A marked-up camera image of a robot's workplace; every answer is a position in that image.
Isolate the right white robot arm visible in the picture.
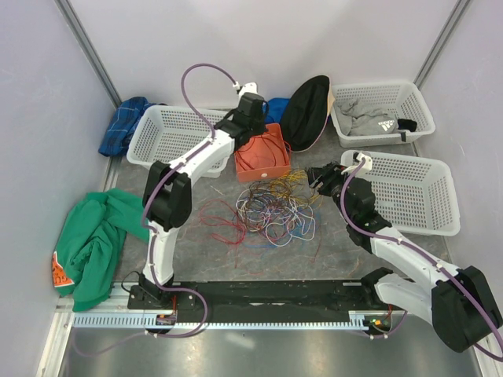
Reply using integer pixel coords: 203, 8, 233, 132
306, 156, 502, 361

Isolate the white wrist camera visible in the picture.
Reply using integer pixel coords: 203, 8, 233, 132
233, 81, 258, 97
344, 152, 373, 174

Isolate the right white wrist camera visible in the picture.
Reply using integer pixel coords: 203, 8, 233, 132
344, 152, 373, 174

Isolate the red wire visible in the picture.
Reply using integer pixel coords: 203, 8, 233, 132
237, 131, 292, 174

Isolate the slotted cable duct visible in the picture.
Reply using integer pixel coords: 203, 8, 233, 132
72, 312, 370, 331

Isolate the far right white basket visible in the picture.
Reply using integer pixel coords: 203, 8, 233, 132
331, 80, 435, 148

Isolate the orange square box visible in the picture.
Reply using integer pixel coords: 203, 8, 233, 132
234, 123, 291, 183

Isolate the grey adidas garment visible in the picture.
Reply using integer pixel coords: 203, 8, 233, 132
334, 98, 417, 137

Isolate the tangled multicolour wire pile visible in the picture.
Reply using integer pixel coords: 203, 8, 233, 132
196, 178, 339, 276

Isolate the near right white basket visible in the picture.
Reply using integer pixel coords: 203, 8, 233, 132
362, 151, 461, 236

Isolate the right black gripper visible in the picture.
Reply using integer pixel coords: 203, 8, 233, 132
304, 160, 358, 223

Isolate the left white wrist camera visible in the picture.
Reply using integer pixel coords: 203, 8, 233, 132
233, 81, 258, 97

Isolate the green shirt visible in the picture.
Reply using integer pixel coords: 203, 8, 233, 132
51, 188, 149, 313

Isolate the yellow wire bundle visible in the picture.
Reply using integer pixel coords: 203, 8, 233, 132
270, 167, 339, 205

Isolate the blue plaid cloth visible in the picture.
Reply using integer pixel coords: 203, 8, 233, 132
98, 97, 156, 157

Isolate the bright blue cloth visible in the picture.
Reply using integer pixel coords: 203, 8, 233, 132
263, 97, 289, 124

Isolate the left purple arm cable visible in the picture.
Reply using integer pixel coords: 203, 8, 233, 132
141, 62, 239, 291

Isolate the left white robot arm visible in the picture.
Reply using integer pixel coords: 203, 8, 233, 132
138, 93, 266, 309

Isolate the black bucket hat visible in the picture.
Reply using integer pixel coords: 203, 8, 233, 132
279, 75, 334, 152

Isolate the left white plastic basket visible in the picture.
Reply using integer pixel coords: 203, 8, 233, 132
127, 105, 234, 181

